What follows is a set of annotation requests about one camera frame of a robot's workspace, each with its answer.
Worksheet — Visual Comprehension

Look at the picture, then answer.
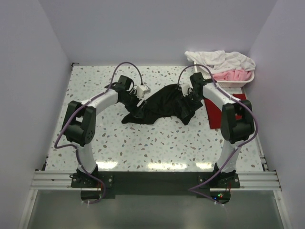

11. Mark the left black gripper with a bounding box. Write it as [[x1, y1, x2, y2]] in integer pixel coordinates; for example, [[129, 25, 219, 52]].
[[120, 90, 147, 118]]

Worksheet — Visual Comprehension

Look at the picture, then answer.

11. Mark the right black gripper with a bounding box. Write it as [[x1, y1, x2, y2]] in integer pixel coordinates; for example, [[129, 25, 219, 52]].
[[176, 92, 205, 118]]

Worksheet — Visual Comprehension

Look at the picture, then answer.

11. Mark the black t shirt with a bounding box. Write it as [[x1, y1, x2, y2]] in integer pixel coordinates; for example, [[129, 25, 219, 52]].
[[122, 84, 191, 125]]

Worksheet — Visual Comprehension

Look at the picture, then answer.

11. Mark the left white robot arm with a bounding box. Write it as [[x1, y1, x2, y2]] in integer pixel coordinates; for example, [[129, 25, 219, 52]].
[[60, 75, 151, 187]]

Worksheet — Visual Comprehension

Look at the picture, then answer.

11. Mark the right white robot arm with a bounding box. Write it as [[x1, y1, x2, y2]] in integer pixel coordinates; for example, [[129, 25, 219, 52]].
[[178, 73, 257, 187]]

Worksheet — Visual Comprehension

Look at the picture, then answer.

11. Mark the folded red t shirt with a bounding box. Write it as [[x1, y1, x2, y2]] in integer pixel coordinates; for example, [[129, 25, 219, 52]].
[[204, 94, 246, 129]]

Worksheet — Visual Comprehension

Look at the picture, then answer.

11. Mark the white perforated laundry basket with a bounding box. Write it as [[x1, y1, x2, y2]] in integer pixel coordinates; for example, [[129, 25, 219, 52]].
[[193, 63, 255, 88]]

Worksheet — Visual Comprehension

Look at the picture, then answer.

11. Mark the white crumpled t shirt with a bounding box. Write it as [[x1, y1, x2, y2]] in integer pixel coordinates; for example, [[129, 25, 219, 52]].
[[184, 50, 256, 74]]

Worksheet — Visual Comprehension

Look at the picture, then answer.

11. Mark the pink crumpled t shirt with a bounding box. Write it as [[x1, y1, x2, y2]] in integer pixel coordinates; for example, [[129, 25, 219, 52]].
[[213, 69, 252, 82]]

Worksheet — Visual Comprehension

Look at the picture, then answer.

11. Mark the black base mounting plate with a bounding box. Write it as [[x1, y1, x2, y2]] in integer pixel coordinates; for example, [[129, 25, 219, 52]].
[[70, 171, 241, 204]]

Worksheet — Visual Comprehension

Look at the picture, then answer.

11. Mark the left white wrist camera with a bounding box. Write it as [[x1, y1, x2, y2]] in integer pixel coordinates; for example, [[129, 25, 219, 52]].
[[136, 85, 151, 98]]

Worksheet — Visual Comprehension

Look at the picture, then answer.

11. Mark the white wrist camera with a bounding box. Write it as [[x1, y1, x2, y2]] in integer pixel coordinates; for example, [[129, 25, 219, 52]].
[[179, 83, 190, 97], [136, 85, 151, 98]]

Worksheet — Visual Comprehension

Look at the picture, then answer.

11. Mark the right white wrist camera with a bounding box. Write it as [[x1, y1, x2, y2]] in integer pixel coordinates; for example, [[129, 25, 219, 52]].
[[179, 83, 190, 97]]

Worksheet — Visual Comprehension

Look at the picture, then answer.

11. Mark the aluminium extrusion rail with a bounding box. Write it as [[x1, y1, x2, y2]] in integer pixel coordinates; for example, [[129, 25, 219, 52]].
[[31, 171, 282, 191]]

